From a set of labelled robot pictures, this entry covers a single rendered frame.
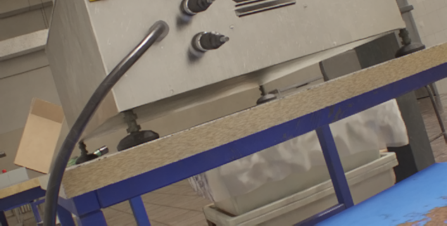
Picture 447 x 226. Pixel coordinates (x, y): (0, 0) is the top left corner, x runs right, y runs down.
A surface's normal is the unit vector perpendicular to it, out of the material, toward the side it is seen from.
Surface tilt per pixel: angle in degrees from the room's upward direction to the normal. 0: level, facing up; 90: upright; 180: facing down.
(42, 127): 90
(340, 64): 77
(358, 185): 96
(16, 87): 90
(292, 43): 90
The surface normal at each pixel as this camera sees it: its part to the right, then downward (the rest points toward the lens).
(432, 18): -0.87, 0.29
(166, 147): 0.38, -0.14
